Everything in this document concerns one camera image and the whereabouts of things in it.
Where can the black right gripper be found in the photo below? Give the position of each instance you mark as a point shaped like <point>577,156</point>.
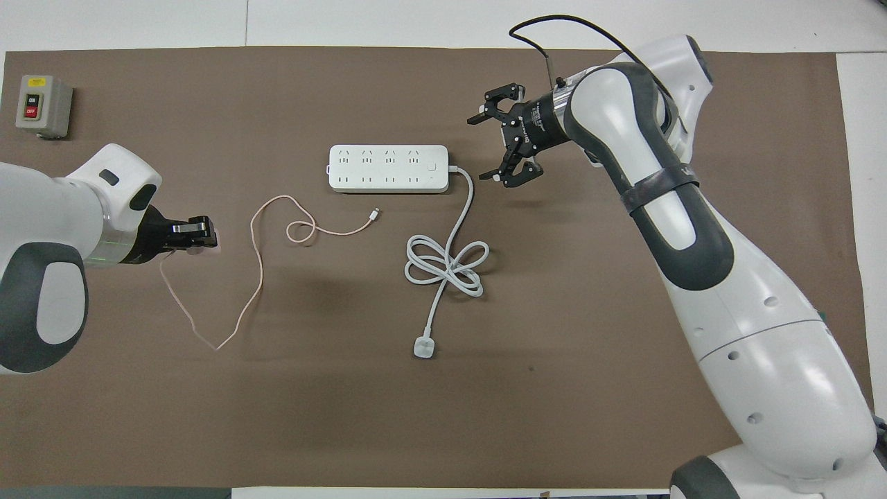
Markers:
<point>540,125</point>

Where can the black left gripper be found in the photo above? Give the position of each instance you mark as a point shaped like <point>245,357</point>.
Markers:
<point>154,235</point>

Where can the white power strip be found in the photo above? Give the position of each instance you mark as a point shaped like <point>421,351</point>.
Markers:
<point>388,168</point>

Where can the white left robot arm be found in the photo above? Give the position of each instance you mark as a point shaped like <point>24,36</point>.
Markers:
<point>41,208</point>

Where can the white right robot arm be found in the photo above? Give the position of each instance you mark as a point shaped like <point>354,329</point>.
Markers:
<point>762,333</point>

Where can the brown table mat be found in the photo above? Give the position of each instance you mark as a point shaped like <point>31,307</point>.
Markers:
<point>346,416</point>

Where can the grey on-off switch box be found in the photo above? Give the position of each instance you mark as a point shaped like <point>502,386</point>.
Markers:
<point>48,104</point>

